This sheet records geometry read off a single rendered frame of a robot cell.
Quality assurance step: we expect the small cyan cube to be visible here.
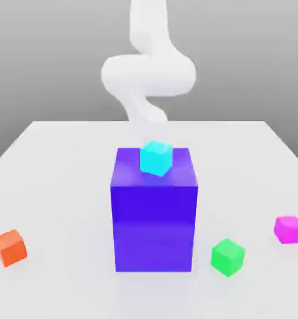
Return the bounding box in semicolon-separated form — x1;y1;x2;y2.
139;140;174;178

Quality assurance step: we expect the small green cube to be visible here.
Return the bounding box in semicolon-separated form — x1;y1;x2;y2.
210;237;246;278

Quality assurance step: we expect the small magenta cube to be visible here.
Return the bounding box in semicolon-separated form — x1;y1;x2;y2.
273;215;298;245

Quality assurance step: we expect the small orange cube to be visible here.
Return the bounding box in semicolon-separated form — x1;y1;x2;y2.
0;229;28;268

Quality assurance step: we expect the large purple box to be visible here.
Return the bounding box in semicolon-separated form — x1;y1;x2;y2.
109;147;198;273

